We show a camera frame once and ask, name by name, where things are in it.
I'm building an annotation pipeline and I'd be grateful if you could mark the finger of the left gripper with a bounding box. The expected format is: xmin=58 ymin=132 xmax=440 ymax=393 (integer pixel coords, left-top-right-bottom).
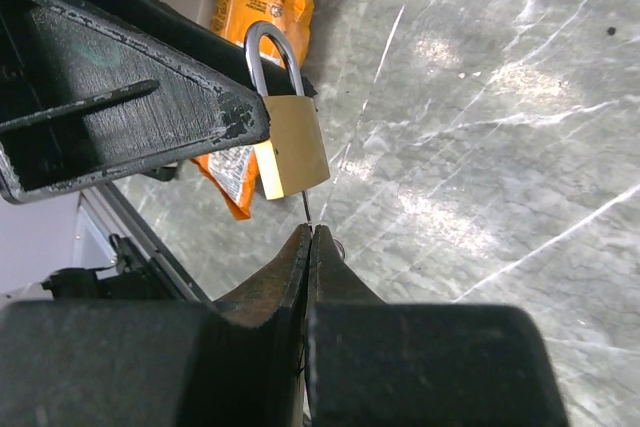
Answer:
xmin=54 ymin=0 xmax=319 ymax=98
xmin=1 ymin=0 xmax=269 ymax=204

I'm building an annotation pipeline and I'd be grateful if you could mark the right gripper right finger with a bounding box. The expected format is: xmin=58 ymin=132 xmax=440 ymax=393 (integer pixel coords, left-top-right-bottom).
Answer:
xmin=308 ymin=225 xmax=385 ymax=310

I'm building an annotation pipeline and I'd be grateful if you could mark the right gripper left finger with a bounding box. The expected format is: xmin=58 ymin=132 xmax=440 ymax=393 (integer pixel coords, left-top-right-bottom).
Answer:
xmin=209 ymin=224 xmax=312 ymax=330

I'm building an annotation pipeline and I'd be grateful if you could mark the small brass key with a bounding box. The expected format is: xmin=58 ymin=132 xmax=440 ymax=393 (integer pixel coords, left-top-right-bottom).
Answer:
xmin=301 ymin=190 xmax=346 ymax=260

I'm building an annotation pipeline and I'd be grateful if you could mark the small brass padlock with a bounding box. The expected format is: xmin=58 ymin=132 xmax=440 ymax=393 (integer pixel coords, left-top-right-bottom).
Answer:
xmin=244 ymin=21 xmax=330 ymax=200

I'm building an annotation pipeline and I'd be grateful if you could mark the orange snack bag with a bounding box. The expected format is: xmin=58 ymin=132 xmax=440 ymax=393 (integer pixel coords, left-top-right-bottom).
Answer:
xmin=189 ymin=0 xmax=315 ymax=222

